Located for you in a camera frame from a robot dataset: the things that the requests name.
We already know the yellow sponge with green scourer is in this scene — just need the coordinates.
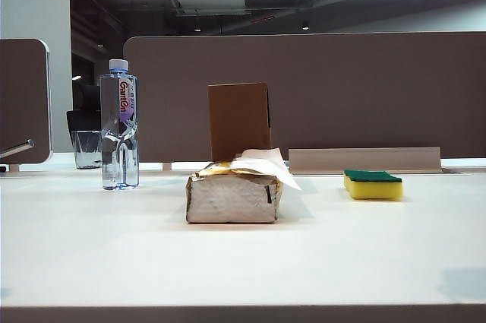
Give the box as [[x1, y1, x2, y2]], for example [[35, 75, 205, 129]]
[[343, 169, 404, 201]]

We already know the small brown desk partition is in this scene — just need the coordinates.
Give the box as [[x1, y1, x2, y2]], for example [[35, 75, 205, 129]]
[[0, 38, 53, 166]]

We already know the clear plastic water bottle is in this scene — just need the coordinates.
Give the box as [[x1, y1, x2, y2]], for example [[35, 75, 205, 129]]
[[99, 59, 140, 192]]

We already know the beige cable tray lid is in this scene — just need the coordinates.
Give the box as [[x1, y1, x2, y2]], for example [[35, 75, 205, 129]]
[[287, 147, 443, 173]]

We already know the black office chair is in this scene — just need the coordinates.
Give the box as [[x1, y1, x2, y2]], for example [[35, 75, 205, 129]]
[[65, 83, 103, 149]]

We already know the clear glass mug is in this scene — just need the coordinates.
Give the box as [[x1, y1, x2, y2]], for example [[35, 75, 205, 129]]
[[73, 129, 103, 170]]

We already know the silver metal bar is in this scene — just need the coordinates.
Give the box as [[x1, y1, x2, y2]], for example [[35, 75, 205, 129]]
[[0, 138, 36, 160]]

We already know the large brown desk partition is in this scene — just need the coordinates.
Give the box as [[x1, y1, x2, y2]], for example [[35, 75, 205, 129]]
[[122, 30, 486, 165]]

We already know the brown cardboard box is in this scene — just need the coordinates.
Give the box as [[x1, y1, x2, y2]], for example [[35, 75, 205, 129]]
[[207, 82, 273, 163]]

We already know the gold tissue pack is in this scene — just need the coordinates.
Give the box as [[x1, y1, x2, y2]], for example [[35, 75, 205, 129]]
[[185, 147, 303, 225]]

